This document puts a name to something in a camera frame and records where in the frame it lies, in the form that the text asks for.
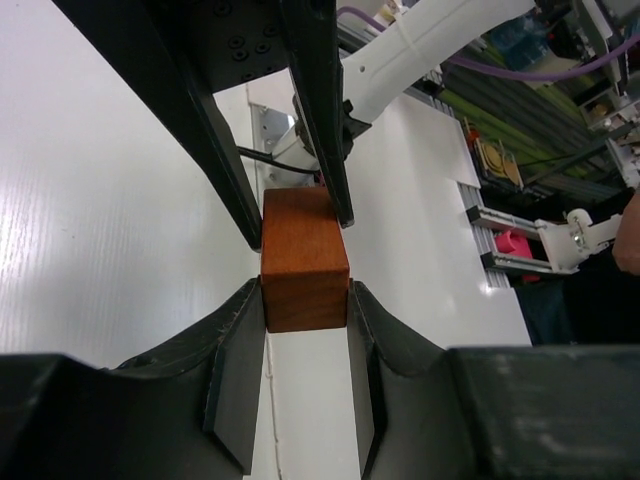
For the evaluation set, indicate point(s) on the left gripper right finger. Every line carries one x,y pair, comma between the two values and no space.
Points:
424,412

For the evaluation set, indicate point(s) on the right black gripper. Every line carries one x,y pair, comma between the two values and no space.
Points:
175,54

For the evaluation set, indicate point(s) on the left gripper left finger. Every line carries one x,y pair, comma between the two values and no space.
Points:
185,409

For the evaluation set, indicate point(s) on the small dark wood cube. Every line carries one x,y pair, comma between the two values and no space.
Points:
304,265

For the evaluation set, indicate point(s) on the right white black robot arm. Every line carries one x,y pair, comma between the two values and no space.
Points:
419,40

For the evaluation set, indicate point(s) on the person hand in background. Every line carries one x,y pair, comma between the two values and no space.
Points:
626,249

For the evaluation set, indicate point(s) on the pink object in background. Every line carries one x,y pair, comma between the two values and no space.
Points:
511,243

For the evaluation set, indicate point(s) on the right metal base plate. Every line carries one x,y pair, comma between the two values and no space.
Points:
269,126

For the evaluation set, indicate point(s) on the aluminium table frame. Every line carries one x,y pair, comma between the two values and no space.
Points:
350,40

